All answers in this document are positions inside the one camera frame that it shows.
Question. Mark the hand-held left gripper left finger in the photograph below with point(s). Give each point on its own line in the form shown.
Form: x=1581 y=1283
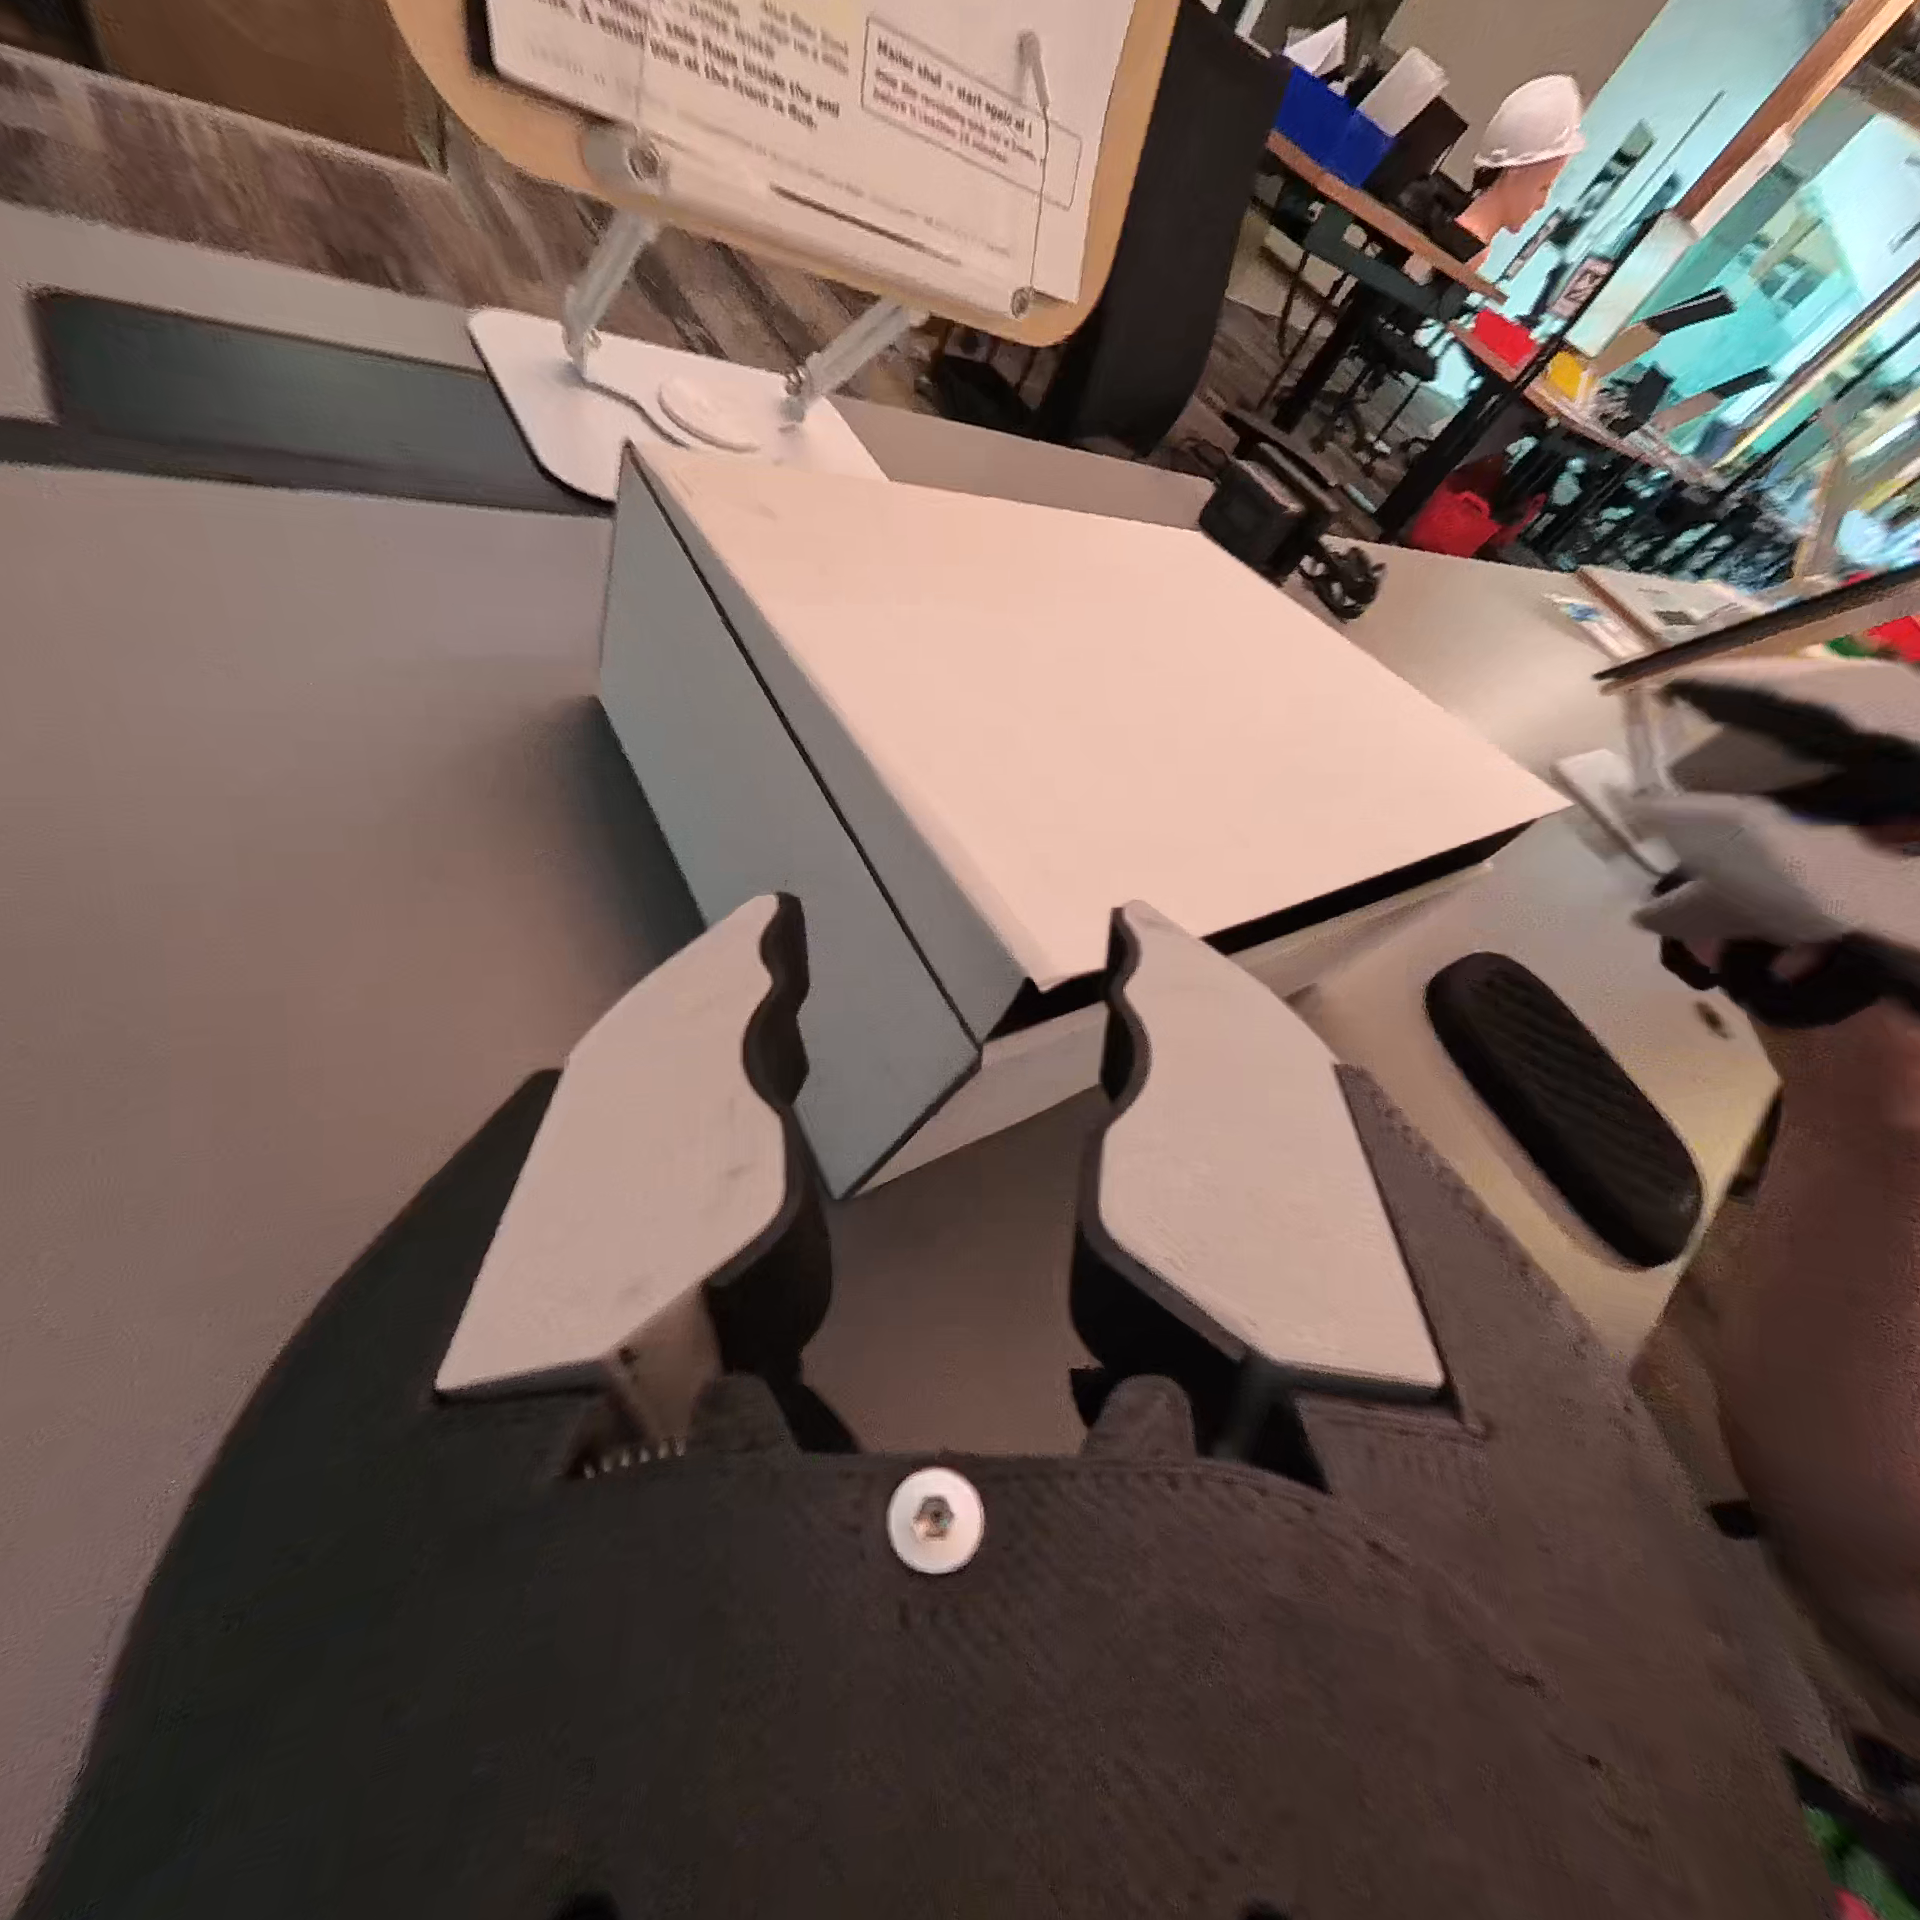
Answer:
x=645 y=1170

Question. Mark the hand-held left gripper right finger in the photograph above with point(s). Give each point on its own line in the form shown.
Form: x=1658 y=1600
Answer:
x=1245 y=1184

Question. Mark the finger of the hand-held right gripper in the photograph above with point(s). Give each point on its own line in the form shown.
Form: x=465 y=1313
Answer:
x=1822 y=721
x=1787 y=878

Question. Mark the white cardboard box with lid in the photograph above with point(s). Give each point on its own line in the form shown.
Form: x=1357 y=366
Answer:
x=1079 y=704

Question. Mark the person's right forearm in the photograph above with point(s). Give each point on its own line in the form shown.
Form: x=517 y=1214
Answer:
x=1839 y=1348

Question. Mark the brown cardboard box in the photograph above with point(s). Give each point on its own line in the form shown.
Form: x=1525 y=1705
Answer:
x=242 y=66

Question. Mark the thin wooden board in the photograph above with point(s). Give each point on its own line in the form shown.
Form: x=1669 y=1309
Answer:
x=1756 y=629

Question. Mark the black oval textured pad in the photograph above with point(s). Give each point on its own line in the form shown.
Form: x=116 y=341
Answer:
x=1570 y=1109

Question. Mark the red bag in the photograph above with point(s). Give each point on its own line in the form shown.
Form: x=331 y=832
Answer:
x=1471 y=509

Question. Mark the mannequin head with hard hat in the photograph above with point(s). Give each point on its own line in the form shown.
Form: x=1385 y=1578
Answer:
x=1518 y=157

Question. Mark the long work table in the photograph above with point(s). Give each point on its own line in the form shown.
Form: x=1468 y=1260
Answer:
x=1381 y=225

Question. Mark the blue storage bin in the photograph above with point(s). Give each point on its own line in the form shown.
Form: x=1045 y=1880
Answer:
x=1330 y=120

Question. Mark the white metal stand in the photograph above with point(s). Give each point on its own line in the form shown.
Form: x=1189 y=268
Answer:
x=599 y=382

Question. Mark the black partition panel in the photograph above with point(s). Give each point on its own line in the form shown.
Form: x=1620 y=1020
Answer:
x=1162 y=240

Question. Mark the wooden document holder board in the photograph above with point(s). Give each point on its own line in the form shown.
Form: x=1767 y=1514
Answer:
x=494 y=128

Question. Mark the printed paper sheet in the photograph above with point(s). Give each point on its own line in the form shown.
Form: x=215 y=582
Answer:
x=810 y=105

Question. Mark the small black camera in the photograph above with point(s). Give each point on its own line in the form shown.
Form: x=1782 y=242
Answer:
x=1263 y=516

